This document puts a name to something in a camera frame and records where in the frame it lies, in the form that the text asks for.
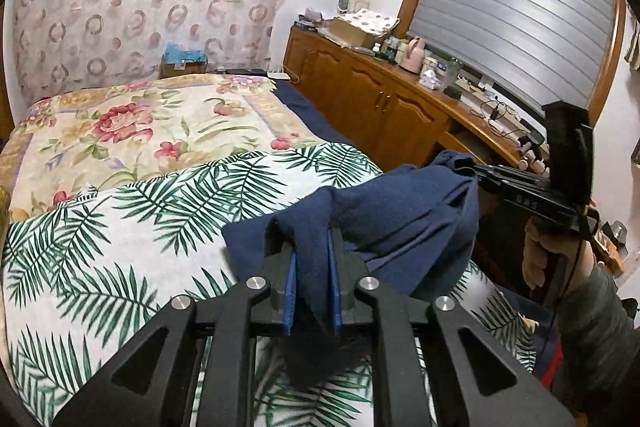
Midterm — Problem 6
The navy blue garment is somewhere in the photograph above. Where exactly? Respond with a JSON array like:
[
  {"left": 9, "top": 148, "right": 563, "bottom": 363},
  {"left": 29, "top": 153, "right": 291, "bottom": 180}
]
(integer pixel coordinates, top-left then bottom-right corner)
[{"left": 220, "top": 148, "right": 482, "bottom": 388}]

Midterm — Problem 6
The right forearm grey sleeve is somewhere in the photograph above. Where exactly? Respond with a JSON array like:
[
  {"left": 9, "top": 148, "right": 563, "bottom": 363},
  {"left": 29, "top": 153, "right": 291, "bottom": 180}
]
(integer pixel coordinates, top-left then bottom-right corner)
[{"left": 559, "top": 265, "right": 639, "bottom": 417}]

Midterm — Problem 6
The right hand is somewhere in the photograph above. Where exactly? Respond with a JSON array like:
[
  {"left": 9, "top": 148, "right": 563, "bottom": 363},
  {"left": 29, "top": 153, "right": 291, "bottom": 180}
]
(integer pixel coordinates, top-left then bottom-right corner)
[{"left": 522, "top": 218, "right": 596, "bottom": 294}]

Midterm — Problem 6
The wooden sideboard cabinet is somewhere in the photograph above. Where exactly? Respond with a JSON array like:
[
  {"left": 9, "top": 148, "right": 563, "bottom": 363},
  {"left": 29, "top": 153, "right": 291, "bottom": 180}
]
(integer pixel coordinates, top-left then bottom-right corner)
[{"left": 283, "top": 27, "right": 522, "bottom": 171}]

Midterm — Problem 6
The palm leaf print blanket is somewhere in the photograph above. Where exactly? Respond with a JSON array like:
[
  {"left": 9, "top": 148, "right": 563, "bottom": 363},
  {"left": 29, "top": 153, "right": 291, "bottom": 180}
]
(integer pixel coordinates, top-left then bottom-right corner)
[{"left": 0, "top": 141, "right": 539, "bottom": 427}]

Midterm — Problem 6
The pink kettle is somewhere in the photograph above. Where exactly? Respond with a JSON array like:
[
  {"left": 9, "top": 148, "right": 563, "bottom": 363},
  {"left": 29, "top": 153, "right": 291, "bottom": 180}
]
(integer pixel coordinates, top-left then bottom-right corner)
[{"left": 399, "top": 37, "right": 426, "bottom": 75}]

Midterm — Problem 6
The grey window blind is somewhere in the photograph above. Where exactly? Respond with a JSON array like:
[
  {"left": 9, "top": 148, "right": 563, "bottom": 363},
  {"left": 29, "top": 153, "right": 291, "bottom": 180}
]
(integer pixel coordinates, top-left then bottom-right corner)
[{"left": 401, "top": 0, "right": 625, "bottom": 117}]

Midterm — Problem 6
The cardboard box with cloth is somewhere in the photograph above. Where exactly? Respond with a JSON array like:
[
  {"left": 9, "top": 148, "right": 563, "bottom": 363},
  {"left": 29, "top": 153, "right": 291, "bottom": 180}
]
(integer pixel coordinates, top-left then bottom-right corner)
[{"left": 326, "top": 9, "right": 399, "bottom": 49}]

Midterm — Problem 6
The floral quilt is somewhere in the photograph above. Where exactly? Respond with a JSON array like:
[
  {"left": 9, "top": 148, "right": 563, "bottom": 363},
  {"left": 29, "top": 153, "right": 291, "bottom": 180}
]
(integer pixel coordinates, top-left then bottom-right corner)
[{"left": 1, "top": 74, "right": 333, "bottom": 222}]

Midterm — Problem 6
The blue box at headboard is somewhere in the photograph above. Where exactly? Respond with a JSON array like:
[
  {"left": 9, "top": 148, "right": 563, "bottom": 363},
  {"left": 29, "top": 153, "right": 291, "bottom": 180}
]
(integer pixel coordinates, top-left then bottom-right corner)
[{"left": 160, "top": 42, "right": 208, "bottom": 78}]

